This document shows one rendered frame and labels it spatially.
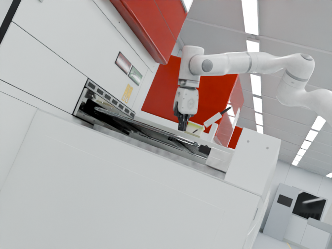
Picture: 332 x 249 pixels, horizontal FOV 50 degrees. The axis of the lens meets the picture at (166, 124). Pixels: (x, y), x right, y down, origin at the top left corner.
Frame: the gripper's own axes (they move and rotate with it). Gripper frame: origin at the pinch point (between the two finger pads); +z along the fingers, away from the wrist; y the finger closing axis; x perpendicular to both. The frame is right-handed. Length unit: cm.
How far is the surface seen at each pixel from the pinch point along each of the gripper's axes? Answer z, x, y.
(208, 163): 4.9, -32.9, -22.5
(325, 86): -37, 113, 416
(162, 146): 10.4, 8.3, -1.1
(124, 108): -3.5, 18.1, -16.2
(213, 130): 0.6, -6.3, 12.2
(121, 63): -21.1, 11.2, -25.3
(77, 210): 17, -24, -60
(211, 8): -106, 185, 226
